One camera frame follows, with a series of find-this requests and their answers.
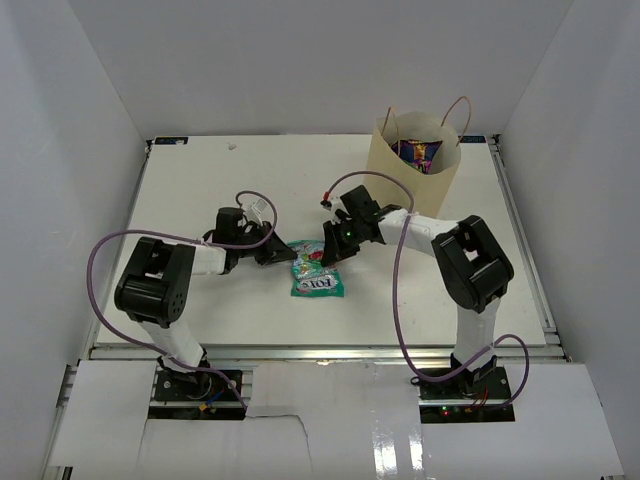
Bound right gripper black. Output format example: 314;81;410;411
322;218;365;266

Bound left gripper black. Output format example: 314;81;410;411
233;221;297;266

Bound teal Fox's candy bag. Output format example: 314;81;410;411
288;240;345;298

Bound dark blue Krokant snack bag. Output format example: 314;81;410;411
390;139;442;174

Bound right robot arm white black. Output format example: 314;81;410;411
321;185;514;399

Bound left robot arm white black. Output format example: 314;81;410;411
114;207;297;399

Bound beige paper bag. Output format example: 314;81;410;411
364;96;472;217

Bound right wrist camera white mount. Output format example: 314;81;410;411
320;197;350;223

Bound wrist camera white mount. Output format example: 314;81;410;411
320;197;350;223
241;199;270;224

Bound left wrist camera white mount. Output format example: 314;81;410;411
241;199;270;224

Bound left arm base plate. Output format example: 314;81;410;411
148;369;245;421

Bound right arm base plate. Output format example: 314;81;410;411
410;367;516;425

